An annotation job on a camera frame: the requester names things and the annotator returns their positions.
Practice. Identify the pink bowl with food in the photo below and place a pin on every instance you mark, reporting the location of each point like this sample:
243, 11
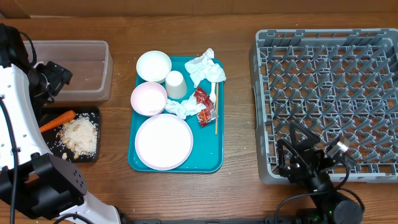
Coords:
149, 99

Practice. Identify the grey dishwasher rack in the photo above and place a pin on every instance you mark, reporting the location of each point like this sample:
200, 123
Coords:
334, 82

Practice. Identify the orange carrot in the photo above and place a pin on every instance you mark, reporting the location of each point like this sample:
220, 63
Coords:
60, 120

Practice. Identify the black plastic tray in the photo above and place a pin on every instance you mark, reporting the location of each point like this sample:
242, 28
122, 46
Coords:
49, 114

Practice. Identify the crumpled white napkin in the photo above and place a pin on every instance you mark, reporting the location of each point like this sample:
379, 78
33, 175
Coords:
185, 108
204, 67

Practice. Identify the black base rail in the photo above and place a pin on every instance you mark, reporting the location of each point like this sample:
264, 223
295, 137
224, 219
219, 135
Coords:
266, 220

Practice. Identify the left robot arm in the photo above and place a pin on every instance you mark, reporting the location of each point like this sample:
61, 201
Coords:
35, 182

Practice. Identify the large white plate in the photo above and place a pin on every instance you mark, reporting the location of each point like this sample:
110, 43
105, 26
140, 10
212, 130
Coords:
163, 142

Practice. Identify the crumpled white napkin middle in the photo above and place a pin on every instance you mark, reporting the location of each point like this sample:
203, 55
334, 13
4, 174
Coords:
185, 108

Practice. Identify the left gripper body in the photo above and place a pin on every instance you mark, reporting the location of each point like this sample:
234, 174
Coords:
43, 79

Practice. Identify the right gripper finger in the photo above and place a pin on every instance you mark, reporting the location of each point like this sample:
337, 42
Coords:
311, 139
282, 146

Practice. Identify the white bowl with peanuts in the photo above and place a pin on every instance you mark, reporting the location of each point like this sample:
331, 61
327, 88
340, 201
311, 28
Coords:
153, 66

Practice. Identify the teal serving tray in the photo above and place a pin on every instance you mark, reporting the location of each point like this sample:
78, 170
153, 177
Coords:
207, 154

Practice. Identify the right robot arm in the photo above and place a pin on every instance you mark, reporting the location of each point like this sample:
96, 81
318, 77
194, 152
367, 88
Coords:
331, 205

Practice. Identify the wooden chopstick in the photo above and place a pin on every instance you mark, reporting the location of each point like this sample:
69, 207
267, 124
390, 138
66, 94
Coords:
216, 106

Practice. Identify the red snack wrapper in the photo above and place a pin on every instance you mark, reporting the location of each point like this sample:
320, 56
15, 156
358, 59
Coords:
207, 112

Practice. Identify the pile of rice and peanuts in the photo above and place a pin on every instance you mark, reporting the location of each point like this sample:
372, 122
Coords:
78, 138

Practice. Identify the clear plastic bin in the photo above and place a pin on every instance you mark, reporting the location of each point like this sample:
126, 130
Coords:
89, 61

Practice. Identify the white paper cup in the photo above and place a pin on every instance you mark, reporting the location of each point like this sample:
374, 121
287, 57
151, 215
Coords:
175, 85

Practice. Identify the crumpled white napkin top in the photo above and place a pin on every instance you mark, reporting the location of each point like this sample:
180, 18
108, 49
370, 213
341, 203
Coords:
204, 67

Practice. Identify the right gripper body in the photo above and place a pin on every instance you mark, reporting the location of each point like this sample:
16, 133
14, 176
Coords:
315, 156

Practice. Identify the white plastic fork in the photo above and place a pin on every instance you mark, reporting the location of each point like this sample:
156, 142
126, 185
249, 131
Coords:
212, 95

